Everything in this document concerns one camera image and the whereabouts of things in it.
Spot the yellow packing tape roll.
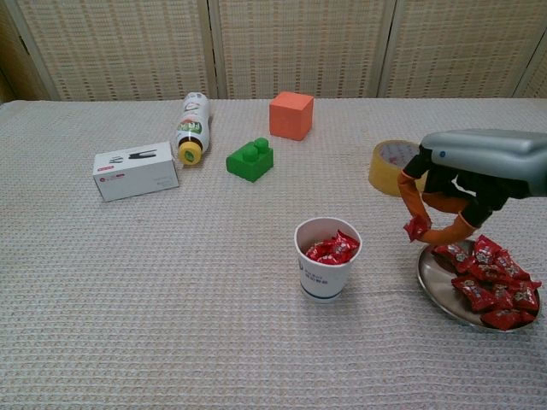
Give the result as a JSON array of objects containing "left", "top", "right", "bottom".
[{"left": 368, "top": 138, "right": 427, "bottom": 197}]

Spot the pile of red candies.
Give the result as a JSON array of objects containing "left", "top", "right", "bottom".
[{"left": 431, "top": 233, "right": 543, "bottom": 331}]

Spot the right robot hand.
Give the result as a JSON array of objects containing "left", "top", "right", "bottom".
[{"left": 397, "top": 129, "right": 547, "bottom": 245}]

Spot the yellow capped drink bottle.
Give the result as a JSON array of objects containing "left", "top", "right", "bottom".
[{"left": 171, "top": 91, "right": 213, "bottom": 167}]

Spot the white paper cup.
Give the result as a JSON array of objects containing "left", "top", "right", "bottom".
[{"left": 292, "top": 216, "right": 363, "bottom": 304}]

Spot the white stapler box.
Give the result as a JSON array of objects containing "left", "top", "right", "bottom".
[{"left": 91, "top": 141, "right": 180, "bottom": 203}]

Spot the oval steel plate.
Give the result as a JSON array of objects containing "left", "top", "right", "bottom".
[{"left": 417, "top": 238, "right": 542, "bottom": 331}]

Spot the orange foam cube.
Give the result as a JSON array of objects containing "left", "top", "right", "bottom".
[{"left": 268, "top": 91, "right": 315, "bottom": 142}]

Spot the woven folding screen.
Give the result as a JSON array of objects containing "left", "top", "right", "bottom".
[{"left": 0, "top": 0, "right": 547, "bottom": 103}]

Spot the beige woven tablecloth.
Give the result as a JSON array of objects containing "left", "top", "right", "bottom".
[{"left": 0, "top": 97, "right": 547, "bottom": 410}]

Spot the green toy building block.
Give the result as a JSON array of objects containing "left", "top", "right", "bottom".
[{"left": 225, "top": 136, "right": 275, "bottom": 185}]

